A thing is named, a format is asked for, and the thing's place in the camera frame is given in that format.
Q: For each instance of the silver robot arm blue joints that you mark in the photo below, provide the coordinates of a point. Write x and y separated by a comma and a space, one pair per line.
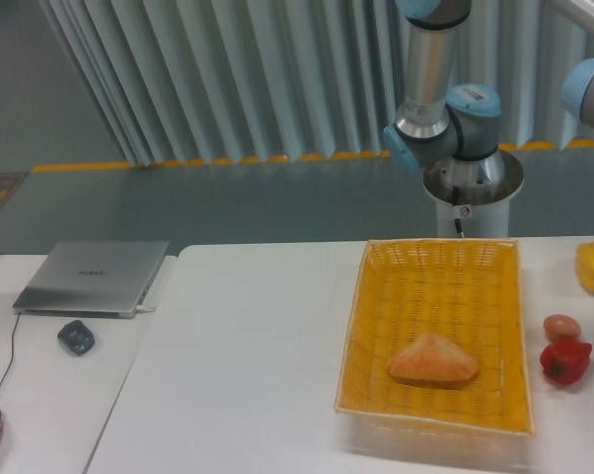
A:
435, 122

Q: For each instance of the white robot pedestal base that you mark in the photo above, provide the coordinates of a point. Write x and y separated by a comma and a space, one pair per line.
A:
472, 198

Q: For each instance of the brown egg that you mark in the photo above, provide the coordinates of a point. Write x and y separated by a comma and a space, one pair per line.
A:
559, 326

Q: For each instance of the yellow woven basket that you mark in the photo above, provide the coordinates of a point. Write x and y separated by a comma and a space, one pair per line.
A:
466, 290

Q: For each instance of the red bell pepper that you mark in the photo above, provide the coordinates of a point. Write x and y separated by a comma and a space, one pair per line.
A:
565, 360

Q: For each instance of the triangular bread loaf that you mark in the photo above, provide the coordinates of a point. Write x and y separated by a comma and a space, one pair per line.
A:
432, 357

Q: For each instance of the dark grey small device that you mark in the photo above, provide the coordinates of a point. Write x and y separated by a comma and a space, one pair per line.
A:
76, 337

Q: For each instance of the silver closed laptop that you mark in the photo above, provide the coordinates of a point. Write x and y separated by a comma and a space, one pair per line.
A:
97, 279

